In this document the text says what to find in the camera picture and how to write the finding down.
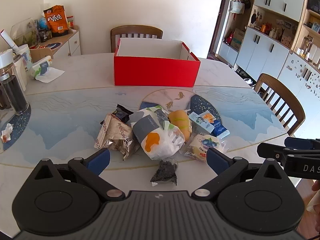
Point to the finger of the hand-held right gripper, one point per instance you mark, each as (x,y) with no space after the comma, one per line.
(300,142)
(270,151)

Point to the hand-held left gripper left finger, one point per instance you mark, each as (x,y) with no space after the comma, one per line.
(100,158)

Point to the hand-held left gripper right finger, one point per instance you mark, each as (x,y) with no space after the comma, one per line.
(217,161)

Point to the blueberry print snack packet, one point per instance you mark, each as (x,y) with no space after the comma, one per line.
(200,146)

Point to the brown foil snack packet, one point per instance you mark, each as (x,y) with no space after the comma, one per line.
(115,132)

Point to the blue biscuit packet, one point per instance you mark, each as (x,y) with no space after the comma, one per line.
(220,128)

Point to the light blue carton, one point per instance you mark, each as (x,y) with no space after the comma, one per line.
(198,125)

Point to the dark snack packet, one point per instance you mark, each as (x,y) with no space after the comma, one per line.
(123,113)

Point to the clear packet of black granules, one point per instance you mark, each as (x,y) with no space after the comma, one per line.
(165,172)

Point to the yellow plush toy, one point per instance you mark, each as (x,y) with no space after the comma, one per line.
(178,121)

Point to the white wet wipes pack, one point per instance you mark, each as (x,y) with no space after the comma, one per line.
(152,135)

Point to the red cardboard box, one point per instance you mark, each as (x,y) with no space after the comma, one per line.
(155,70)

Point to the patterned marble desktop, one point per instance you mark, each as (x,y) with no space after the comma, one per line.
(75,110)

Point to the person's right hand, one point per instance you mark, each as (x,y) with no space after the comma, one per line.
(315,186)

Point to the wooden chair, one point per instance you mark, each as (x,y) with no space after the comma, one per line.
(280,90)
(136,31)

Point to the crumpled tissue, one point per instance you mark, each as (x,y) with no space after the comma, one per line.
(7,133)

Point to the white paper napkin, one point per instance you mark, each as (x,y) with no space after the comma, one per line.
(51,75)

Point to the glass jar with dark contents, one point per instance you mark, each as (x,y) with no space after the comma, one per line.
(13,92)

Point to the green white tissue pack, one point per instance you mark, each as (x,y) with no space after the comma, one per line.
(40,66)

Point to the cardboard box on shelf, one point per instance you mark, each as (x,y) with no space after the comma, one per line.
(238,39)

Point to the white kettle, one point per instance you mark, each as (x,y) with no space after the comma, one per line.
(20,72)

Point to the small brown cardboard box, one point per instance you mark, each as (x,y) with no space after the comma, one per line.
(42,53)

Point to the white sideboard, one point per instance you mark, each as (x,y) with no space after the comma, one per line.
(71,42)

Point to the red bag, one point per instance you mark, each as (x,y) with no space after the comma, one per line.
(228,38)

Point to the blue round mat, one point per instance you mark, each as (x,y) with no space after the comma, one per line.
(51,45)

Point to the white printed mug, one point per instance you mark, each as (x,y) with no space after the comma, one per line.
(25,55)

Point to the red label jar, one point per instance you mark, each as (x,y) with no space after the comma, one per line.
(70,22)

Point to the orange snack bag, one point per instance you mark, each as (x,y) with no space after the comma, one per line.
(57,21)

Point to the clear dome container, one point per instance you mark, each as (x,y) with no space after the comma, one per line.
(23,33)

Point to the small blue globe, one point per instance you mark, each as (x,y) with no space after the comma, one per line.
(42,23)

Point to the pale tote bag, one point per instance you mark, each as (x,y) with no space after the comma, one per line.
(237,6)

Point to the black hanging bag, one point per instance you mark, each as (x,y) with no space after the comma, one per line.
(247,3)

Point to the white lint roller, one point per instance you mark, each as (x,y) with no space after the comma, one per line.
(8,40)

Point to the large wall cabinet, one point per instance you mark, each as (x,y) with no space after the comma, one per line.
(275,47)

